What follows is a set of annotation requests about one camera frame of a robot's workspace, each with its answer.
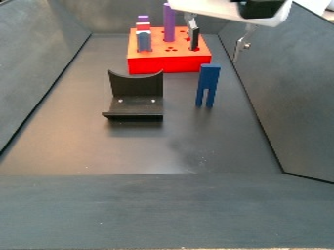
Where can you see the red rectangular peg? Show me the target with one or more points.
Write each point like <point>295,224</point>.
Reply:
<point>143,26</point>

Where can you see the black curved regrasp stand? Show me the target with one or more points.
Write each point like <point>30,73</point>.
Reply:
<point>137,96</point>

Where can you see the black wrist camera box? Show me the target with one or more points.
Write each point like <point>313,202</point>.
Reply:
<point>258,9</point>

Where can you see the tall purple cylinder peg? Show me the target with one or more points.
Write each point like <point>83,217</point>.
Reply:
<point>169,21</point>

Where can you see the blue square-circle two-leg object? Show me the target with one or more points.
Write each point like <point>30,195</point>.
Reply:
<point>207,83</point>

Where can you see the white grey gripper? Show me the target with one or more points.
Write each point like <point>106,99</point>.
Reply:
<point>225,9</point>

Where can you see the purple square peg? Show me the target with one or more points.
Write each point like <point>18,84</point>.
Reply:
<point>143,18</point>

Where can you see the red fixture block with holes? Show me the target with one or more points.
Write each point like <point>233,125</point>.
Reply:
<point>170,56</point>

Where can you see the light blue notched peg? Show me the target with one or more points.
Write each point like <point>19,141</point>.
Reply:
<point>143,40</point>

